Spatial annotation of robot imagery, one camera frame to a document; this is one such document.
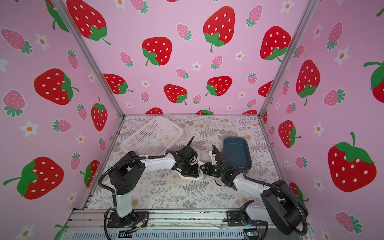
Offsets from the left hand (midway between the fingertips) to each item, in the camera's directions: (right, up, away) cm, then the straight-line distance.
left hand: (200, 176), depth 87 cm
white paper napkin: (0, 0, 0) cm, 0 cm away
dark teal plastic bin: (+26, +14, +11) cm, 31 cm away
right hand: (-1, +6, -3) cm, 7 cm away
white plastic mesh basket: (-33, +21, +19) cm, 44 cm away
